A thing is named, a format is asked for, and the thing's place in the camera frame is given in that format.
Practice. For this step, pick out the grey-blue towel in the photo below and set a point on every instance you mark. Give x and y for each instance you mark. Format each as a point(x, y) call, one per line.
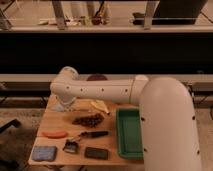
point(58, 107)

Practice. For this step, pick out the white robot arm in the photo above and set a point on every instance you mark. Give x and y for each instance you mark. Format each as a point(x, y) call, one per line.
point(168, 122)

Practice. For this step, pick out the purple bowl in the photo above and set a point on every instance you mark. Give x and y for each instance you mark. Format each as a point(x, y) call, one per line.
point(97, 77)

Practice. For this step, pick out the yellow bananas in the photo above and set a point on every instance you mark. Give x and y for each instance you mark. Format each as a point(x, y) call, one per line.
point(100, 105)

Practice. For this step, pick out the dark red grape bunch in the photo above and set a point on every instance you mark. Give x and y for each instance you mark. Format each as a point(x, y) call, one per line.
point(89, 121)

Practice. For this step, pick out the green plastic tray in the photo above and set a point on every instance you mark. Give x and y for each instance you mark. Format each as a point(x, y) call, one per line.
point(128, 130)

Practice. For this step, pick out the wooden table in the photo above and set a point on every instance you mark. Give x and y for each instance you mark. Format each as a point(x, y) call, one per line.
point(62, 121)

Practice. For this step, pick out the black rectangular block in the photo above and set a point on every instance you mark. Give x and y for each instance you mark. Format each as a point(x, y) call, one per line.
point(96, 153)

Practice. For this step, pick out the orange carrot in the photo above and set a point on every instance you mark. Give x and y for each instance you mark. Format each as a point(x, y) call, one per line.
point(55, 135)

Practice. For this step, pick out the blue sponge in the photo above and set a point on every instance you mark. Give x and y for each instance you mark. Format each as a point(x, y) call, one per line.
point(44, 153)

